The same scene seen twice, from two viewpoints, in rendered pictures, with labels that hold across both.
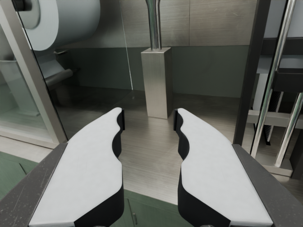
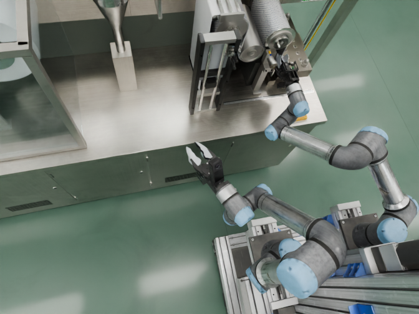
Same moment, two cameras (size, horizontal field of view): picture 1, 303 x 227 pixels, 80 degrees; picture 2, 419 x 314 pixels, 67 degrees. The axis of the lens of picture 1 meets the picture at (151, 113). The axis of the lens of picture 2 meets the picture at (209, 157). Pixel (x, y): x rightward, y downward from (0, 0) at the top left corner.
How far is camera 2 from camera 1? 1.14 m
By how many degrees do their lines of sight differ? 50
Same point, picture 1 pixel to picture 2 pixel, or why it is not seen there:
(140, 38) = (77, 13)
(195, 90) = (141, 45)
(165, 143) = (149, 113)
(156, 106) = (128, 85)
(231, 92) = (171, 42)
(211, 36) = (150, 8)
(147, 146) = (140, 120)
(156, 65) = (126, 63)
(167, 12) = not seen: outside the picture
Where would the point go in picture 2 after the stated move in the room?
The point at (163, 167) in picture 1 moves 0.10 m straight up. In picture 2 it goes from (158, 130) to (158, 121)
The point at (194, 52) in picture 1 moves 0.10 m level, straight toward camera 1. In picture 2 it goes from (136, 19) to (143, 34)
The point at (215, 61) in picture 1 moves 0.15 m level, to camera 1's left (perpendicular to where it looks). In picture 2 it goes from (155, 23) to (130, 35)
